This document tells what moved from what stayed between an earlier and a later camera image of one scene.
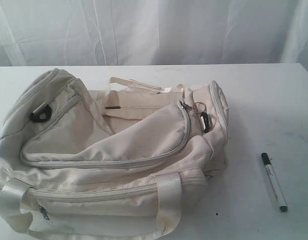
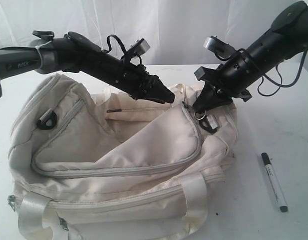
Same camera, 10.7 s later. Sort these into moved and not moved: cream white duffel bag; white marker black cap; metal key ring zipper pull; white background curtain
Moved: metal key ring zipper pull; cream white duffel bag
Not moved: white background curtain; white marker black cap
